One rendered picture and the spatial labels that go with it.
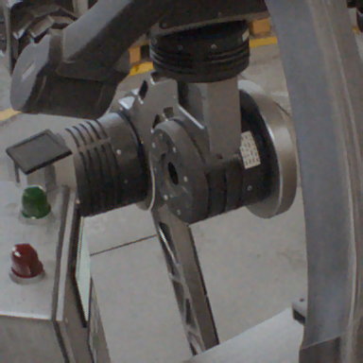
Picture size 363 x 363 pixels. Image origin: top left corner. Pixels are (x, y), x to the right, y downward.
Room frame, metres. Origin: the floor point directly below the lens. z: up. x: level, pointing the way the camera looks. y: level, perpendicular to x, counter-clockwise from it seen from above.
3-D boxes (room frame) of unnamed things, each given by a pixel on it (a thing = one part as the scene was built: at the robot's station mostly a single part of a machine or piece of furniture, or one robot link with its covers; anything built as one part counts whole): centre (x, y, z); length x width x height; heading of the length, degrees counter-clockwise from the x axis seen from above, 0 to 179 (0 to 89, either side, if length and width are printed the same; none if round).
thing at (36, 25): (0.94, 0.15, 1.45); 0.09 x 0.08 x 0.12; 114
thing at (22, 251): (0.48, 0.11, 1.49); 0.03 x 0.03 x 0.02
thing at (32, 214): (0.55, 0.11, 1.49); 0.03 x 0.03 x 0.02
